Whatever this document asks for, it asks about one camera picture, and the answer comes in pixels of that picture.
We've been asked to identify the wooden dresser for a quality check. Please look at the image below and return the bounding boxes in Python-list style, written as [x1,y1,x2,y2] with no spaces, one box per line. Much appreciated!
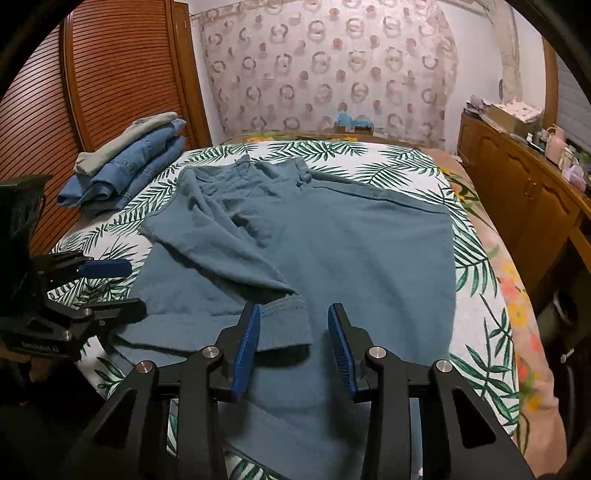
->
[457,111,591,296]

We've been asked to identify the cardboard box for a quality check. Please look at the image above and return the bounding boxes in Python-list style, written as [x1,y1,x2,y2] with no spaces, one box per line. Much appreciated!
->
[487,99,543,134]

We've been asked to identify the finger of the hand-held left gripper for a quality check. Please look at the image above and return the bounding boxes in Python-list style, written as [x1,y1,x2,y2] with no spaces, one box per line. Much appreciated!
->
[34,251,133,280]
[46,298,147,334]

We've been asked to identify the dark round container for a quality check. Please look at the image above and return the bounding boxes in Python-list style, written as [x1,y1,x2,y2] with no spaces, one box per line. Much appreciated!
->
[538,291,580,342]

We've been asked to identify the wooden louvered wardrobe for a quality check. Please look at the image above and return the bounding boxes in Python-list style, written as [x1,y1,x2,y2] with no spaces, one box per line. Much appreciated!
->
[0,0,213,259]

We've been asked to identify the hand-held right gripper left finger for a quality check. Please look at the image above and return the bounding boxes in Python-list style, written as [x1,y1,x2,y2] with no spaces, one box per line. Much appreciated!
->
[60,303,262,480]

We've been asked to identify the grey window shutter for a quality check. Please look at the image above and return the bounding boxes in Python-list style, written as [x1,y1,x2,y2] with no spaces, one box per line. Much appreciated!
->
[554,55,591,144]

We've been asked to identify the pink bottle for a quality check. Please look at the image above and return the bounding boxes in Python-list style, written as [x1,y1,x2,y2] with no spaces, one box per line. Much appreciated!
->
[546,126,566,164]

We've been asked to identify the leaf-print bedsheet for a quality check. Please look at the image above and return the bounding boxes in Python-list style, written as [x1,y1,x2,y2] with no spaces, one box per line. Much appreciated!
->
[46,138,520,480]

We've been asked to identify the folded grey-green garment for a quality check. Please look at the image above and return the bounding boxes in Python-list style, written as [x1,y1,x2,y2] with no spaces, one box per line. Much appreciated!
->
[75,112,178,176]

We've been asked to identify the teal pants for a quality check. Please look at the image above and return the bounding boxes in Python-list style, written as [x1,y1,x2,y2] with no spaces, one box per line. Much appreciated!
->
[111,154,458,480]

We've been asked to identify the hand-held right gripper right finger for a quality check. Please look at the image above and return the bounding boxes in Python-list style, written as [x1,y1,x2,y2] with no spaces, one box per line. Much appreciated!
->
[327,302,532,480]

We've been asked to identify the folded blue denim pants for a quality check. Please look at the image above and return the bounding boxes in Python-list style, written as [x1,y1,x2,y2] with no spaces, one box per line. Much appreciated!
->
[90,119,188,183]
[57,136,185,217]

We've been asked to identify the wooden headboard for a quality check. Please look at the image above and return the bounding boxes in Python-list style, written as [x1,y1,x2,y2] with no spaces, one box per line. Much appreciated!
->
[295,133,444,151]

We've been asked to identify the ring-patterned curtain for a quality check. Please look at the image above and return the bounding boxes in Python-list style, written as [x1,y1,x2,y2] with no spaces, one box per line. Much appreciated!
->
[198,0,460,148]

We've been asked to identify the blue cloth bundle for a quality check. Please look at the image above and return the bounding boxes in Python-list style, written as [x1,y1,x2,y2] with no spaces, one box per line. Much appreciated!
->
[333,111,375,134]

